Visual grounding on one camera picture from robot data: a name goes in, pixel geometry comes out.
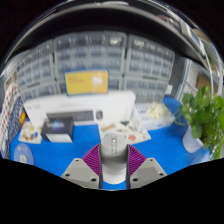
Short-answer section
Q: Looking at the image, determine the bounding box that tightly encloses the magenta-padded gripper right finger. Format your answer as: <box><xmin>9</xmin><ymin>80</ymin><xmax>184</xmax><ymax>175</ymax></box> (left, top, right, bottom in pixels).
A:
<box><xmin>125</xmin><ymin>144</ymin><xmax>168</xmax><ymax>190</ymax></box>

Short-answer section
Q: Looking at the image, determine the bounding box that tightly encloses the grey computer mouse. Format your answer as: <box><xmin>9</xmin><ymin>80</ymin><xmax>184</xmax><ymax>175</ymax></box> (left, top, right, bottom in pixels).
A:
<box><xmin>99</xmin><ymin>133</ymin><xmax>129</xmax><ymax>185</ymax></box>

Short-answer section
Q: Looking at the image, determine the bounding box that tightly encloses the red blue checkered cloth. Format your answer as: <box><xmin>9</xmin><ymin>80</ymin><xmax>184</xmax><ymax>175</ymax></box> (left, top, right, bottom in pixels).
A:
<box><xmin>0</xmin><ymin>81</ymin><xmax>19</xmax><ymax>144</ymax></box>

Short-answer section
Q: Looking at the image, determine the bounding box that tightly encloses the navy polka dot cloth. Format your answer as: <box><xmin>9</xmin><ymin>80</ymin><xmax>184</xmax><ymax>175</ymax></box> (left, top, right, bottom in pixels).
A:
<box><xmin>1</xmin><ymin>95</ymin><xmax>24</xmax><ymax>158</ymax></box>

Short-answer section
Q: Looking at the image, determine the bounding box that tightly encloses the small dark blue box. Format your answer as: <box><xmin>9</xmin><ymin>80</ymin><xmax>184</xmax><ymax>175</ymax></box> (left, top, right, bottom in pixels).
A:
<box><xmin>40</xmin><ymin>117</ymin><xmax>75</xmax><ymax>144</ymax></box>

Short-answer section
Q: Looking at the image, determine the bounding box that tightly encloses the round blue printed mouse pad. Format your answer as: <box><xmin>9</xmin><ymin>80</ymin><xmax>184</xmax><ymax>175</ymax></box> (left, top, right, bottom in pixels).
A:
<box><xmin>13</xmin><ymin>143</ymin><xmax>35</xmax><ymax>166</ymax></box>

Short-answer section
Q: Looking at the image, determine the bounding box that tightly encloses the green leafy plant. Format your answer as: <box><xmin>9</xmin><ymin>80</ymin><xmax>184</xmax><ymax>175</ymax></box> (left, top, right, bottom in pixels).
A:
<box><xmin>173</xmin><ymin>85</ymin><xmax>224</xmax><ymax>160</ymax></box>

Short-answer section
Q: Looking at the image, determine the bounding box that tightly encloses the white keyboard packaging box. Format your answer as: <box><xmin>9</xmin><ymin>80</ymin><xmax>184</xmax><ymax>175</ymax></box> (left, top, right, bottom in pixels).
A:
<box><xmin>23</xmin><ymin>90</ymin><xmax>137</xmax><ymax>127</ymax></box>

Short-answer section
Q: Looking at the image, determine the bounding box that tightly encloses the yellow plastic object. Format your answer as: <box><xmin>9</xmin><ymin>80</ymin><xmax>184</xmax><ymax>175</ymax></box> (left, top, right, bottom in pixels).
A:
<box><xmin>19</xmin><ymin>111</ymin><xmax>27</xmax><ymax>125</ymax></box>

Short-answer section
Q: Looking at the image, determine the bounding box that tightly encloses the cartoon sticker sheet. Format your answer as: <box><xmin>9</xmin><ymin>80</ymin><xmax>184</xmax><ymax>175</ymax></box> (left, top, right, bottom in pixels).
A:
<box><xmin>98</xmin><ymin>119</ymin><xmax>152</xmax><ymax>145</ymax></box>

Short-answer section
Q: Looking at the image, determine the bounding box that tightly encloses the yellow and blue box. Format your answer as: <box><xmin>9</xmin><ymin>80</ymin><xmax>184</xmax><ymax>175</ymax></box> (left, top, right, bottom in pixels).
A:
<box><xmin>63</xmin><ymin>68</ymin><xmax>110</xmax><ymax>97</ymax></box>

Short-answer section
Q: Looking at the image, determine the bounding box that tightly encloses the white disposable glove box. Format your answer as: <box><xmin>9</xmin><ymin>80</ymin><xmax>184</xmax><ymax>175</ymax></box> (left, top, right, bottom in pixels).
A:
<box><xmin>133</xmin><ymin>101</ymin><xmax>176</xmax><ymax>132</ymax></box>

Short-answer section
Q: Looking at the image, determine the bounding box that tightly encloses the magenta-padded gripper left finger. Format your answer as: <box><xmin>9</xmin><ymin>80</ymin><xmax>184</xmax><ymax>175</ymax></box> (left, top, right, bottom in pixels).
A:
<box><xmin>60</xmin><ymin>143</ymin><xmax>102</xmax><ymax>190</ymax></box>

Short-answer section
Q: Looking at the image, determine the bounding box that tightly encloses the white plant pot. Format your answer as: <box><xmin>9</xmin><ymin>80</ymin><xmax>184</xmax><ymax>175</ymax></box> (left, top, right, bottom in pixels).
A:
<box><xmin>182</xmin><ymin>124</ymin><xmax>205</xmax><ymax>154</ymax></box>

